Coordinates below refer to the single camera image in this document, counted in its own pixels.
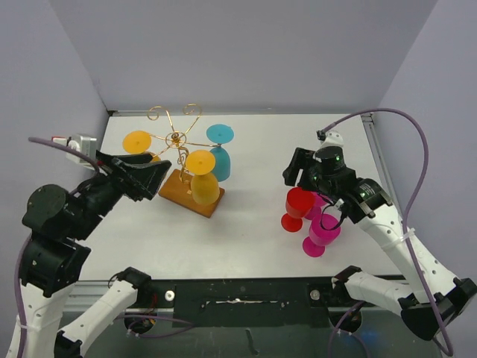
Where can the yellow wine glass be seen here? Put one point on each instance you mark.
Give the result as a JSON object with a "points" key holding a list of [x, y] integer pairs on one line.
{"points": [[139, 142]]}

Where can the orange wine glass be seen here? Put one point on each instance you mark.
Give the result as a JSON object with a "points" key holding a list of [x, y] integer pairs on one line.
{"points": [[204, 185]]}

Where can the red wine glass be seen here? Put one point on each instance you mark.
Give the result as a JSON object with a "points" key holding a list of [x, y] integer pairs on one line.
{"points": [[298, 204]]}

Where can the blue wine glass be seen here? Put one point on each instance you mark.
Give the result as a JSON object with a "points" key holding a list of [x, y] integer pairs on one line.
{"points": [[220, 134]]}

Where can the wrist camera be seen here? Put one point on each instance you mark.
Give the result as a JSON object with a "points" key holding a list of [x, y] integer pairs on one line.
{"points": [[85, 144], [330, 138]]}

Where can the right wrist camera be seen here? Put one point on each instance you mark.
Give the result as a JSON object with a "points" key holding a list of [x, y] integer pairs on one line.
{"points": [[330, 138]]}

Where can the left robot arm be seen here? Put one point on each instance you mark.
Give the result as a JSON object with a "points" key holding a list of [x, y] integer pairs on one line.
{"points": [[52, 258]]}

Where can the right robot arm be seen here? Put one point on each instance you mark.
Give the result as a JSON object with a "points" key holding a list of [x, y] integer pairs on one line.
{"points": [[432, 295]]}

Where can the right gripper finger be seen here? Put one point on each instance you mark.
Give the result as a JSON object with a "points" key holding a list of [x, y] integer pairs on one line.
{"points": [[290, 175], [302, 159]]}

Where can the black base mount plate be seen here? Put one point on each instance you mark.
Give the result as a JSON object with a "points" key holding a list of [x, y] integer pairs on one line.
{"points": [[253, 302]]}

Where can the pink wine glass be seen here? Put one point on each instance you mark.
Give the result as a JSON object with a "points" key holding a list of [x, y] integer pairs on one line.
{"points": [[323, 230], [319, 203]]}

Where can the pink wine glass front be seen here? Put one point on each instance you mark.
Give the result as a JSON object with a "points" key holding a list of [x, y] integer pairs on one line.
{"points": [[323, 230]]}

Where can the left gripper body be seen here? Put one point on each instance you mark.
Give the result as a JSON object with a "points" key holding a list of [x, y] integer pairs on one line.
{"points": [[120, 175]]}

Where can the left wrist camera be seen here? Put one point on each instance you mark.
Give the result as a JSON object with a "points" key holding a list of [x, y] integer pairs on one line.
{"points": [[85, 144]]}

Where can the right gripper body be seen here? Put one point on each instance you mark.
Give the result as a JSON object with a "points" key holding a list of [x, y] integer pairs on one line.
{"points": [[322, 184]]}

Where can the pink wine glass rear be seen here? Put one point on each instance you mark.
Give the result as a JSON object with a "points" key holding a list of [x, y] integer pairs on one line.
{"points": [[319, 203]]}

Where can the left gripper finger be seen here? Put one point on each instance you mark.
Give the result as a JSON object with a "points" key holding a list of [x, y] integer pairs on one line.
{"points": [[148, 177], [142, 160]]}

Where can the gold wire glass rack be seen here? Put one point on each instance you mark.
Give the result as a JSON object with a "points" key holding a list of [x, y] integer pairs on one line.
{"points": [[177, 187]]}

